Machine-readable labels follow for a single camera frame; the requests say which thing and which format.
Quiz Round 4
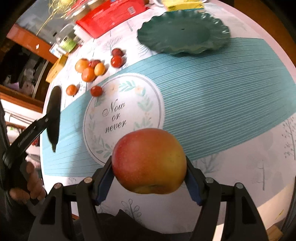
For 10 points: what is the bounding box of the dark green scalloped plate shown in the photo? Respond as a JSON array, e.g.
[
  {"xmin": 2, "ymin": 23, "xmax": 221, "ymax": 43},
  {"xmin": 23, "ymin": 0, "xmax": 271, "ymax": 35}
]
[{"xmin": 137, "ymin": 10, "xmax": 230, "ymax": 55}]

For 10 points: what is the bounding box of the small orange tangerine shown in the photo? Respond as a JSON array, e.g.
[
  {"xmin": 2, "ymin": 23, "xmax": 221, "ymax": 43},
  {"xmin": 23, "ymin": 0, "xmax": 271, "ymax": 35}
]
[{"xmin": 66, "ymin": 84, "xmax": 78, "ymax": 96}]

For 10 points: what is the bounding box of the red paper cup package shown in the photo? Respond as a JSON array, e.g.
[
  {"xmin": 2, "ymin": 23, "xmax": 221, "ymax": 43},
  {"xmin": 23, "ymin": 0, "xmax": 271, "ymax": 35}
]
[{"xmin": 76, "ymin": 0, "xmax": 147, "ymax": 39}]

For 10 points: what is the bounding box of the large orange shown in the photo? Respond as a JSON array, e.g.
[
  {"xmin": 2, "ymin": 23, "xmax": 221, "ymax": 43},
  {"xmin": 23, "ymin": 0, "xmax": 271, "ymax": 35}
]
[{"xmin": 81, "ymin": 67, "xmax": 96, "ymax": 82}]

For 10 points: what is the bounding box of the small yellow kumquat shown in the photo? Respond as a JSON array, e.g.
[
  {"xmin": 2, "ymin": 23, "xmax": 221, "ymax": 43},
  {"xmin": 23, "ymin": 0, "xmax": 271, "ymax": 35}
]
[{"xmin": 94, "ymin": 62, "xmax": 106, "ymax": 76}]

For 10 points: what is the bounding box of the red cherry tomato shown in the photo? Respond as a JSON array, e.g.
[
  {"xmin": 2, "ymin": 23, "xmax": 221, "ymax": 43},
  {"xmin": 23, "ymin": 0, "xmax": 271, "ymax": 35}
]
[
  {"xmin": 110, "ymin": 55, "xmax": 123, "ymax": 68},
  {"xmin": 90, "ymin": 86, "xmax": 103, "ymax": 97}
]

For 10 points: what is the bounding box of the green label glass bottle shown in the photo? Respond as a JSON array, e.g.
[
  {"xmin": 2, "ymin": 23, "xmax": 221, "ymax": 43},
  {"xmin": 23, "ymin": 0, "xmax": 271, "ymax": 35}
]
[{"xmin": 56, "ymin": 23, "xmax": 78, "ymax": 54}]

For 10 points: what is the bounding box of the red yellow apple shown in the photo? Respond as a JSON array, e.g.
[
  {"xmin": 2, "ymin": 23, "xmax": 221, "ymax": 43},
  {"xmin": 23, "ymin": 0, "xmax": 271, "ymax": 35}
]
[{"xmin": 111, "ymin": 128, "xmax": 187, "ymax": 194}]

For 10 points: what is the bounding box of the yellow tin box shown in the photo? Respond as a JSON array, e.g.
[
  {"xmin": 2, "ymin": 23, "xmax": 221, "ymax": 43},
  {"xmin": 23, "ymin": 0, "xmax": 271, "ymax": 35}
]
[{"xmin": 46, "ymin": 55, "xmax": 68, "ymax": 83}]

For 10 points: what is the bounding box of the dark overripe banana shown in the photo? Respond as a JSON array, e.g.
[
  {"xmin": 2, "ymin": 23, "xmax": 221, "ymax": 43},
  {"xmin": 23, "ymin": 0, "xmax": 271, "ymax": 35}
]
[{"xmin": 47, "ymin": 86, "xmax": 62, "ymax": 152}]

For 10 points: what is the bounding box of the printed tablecloth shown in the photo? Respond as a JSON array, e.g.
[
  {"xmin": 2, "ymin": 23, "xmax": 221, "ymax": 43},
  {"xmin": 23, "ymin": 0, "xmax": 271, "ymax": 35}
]
[{"xmin": 41, "ymin": 1, "xmax": 295, "ymax": 227}]

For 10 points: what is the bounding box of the left hand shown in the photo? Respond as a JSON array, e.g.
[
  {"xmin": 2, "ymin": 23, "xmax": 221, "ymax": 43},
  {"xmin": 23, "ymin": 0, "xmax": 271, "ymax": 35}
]
[{"xmin": 9, "ymin": 162, "xmax": 46, "ymax": 204}]

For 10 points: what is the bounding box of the yellow tissue pack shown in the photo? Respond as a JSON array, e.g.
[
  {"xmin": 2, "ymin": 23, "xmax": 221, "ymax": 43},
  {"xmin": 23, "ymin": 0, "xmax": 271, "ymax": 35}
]
[{"xmin": 162, "ymin": 0, "xmax": 204, "ymax": 11}]

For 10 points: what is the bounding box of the pale yellow orange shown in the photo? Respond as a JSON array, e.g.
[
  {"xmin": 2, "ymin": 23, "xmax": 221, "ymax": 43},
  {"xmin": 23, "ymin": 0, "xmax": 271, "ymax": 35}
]
[{"xmin": 75, "ymin": 58, "xmax": 89, "ymax": 73}]

